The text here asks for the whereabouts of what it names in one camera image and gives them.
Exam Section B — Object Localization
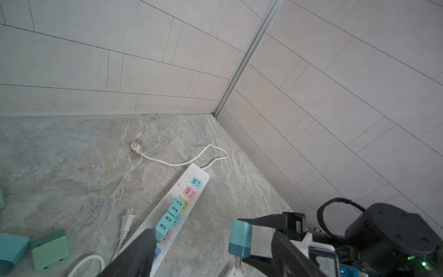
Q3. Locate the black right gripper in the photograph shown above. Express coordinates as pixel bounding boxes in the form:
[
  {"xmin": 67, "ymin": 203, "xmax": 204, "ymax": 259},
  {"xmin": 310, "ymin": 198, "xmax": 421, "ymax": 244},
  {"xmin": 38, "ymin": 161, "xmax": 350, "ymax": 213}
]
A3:
[{"xmin": 238, "ymin": 212, "xmax": 313, "ymax": 274}]

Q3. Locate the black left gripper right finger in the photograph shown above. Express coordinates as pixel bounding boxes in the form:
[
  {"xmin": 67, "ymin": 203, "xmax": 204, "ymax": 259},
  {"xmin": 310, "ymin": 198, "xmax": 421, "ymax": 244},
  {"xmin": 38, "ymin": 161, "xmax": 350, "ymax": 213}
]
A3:
[{"xmin": 271, "ymin": 233, "xmax": 326, "ymax": 277}]

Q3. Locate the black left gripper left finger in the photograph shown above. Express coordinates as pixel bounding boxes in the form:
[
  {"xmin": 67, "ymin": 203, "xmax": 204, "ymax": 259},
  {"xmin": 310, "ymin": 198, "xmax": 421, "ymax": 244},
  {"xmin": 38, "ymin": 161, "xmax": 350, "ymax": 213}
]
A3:
[{"xmin": 98, "ymin": 229, "xmax": 157, "ymax": 277}]

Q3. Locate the teal charger cube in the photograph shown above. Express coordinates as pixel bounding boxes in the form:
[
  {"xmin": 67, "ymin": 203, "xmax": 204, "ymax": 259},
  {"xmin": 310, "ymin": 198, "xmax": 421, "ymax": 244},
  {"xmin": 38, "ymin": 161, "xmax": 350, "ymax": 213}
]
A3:
[
  {"xmin": 167, "ymin": 197, "xmax": 186, "ymax": 218},
  {"xmin": 228, "ymin": 220, "xmax": 252, "ymax": 270},
  {"xmin": 155, "ymin": 212, "xmax": 175, "ymax": 242},
  {"xmin": 0, "ymin": 233, "xmax": 31, "ymax": 277}
]

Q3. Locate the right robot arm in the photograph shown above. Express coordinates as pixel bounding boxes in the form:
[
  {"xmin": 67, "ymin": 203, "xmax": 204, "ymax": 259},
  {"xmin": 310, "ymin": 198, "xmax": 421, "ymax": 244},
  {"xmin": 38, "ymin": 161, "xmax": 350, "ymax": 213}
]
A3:
[{"xmin": 228, "ymin": 203, "xmax": 443, "ymax": 277}]

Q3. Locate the white multicolour power strip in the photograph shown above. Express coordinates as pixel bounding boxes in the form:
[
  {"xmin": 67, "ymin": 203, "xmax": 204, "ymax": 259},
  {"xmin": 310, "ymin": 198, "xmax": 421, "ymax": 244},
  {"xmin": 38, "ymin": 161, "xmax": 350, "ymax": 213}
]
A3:
[{"xmin": 122, "ymin": 163, "xmax": 210, "ymax": 277}]

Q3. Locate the white two-pin plug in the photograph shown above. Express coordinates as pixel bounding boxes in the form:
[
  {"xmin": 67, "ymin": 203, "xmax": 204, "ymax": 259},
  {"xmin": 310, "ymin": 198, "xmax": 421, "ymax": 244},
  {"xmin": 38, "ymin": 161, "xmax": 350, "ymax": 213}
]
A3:
[{"xmin": 112, "ymin": 208, "xmax": 136, "ymax": 260}]

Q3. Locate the white charger block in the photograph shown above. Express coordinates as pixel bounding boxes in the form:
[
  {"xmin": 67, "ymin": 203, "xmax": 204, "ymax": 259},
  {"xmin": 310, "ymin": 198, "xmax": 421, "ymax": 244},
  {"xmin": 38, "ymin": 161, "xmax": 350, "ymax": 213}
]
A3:
[{"xmin": 224, "ymin": 267, "xmax": 245, "ymax": 277}]

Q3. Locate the green charger cube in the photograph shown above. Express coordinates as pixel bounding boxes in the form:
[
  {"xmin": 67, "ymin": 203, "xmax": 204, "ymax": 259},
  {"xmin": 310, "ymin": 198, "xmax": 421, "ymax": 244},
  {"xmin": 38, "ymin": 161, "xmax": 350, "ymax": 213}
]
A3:
[
  {"xmin": 0, "ymin": 188, "xmax": 6, "ymax": 210},
  {"xmin": 30, "ymin": 229, "xmax": 70, "ymax": 272}
]

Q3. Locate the teal charger cube by greens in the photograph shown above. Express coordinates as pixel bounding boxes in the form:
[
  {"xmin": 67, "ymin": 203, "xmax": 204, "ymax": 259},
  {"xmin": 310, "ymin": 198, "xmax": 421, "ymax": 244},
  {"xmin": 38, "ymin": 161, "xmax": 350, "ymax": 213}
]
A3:
[{"xmin": 0, "ymin": 233, "xmax": 31, "ymax": 277}]

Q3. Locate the green charger cube middle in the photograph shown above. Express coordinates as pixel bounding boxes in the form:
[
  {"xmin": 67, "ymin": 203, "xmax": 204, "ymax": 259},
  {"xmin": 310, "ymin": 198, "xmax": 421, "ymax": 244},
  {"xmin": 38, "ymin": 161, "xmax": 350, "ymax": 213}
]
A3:
[{"xmin": 0, "ymin": 188, "xmax": 6, "ymax": 210}]

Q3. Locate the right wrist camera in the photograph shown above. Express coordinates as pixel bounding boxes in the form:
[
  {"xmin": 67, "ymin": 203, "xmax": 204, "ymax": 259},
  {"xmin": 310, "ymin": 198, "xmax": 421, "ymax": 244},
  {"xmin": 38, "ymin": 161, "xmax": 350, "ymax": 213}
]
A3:
[{"xmin": 291, "ymin": 233, "xmax": 340, "ymax": 277}]

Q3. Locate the white power strip cord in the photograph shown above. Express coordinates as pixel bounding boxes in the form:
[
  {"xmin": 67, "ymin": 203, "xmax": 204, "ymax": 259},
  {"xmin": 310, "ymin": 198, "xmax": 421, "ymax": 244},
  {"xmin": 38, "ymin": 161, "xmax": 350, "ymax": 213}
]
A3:
[{"xmin": 130, "ymin": 141, "xmax": 229, "ymax": 170}]

